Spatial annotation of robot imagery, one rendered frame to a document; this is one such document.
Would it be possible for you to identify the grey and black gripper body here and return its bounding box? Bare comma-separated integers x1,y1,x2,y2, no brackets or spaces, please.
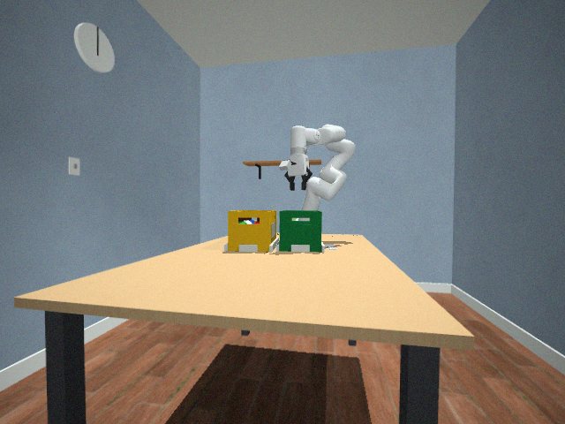
288,154,309,177

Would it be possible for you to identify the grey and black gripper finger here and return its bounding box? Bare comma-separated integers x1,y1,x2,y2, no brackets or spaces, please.
284,171,295,191
301,167,312,190

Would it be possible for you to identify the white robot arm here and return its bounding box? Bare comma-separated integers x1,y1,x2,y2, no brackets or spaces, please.
290,125,355,210

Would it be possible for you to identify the green plastic bottle crate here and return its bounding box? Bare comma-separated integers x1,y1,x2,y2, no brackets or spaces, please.
279,210,322,252

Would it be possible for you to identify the yellow crate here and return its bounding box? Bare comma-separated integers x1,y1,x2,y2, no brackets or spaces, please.
228,210,276,252

